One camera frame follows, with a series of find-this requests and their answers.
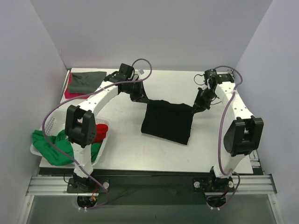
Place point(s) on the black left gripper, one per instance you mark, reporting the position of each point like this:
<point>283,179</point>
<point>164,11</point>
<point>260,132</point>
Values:
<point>137,94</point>

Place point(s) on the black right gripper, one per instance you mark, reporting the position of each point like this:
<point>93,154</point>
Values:
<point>202,101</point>

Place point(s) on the black t-shirt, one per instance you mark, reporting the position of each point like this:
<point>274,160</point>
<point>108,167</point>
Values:
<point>167,120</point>

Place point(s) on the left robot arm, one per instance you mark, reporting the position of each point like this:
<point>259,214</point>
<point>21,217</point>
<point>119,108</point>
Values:
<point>80,124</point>

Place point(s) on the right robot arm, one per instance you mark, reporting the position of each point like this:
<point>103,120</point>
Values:
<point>224,92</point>

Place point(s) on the folded grey t-shirt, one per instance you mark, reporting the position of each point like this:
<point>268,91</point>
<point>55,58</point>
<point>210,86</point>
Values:
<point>96,78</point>

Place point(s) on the red t-shirt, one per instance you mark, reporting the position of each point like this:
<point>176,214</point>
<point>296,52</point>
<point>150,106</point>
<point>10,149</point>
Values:
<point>102,130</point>

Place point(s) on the folded magenta t-shirt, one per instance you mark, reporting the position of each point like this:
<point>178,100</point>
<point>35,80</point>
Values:
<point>74,94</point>

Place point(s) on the white plastic laundry basket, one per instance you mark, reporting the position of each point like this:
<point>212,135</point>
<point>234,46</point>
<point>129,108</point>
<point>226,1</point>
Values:
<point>56,122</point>

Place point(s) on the green t-shirt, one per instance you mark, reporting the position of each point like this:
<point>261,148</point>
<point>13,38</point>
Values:
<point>53,156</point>

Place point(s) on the aluminium frame rail right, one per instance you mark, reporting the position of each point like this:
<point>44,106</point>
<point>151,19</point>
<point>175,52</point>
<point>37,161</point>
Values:
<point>253,161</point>

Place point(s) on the aluminium frame rail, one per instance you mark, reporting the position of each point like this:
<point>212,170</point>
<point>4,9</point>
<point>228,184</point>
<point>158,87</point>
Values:
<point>253,161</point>
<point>59,186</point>

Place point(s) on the aluminium frame rail front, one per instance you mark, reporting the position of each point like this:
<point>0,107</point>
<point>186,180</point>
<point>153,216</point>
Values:
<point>59,186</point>

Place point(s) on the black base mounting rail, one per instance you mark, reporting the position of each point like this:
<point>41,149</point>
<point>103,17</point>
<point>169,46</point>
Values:
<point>145,197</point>

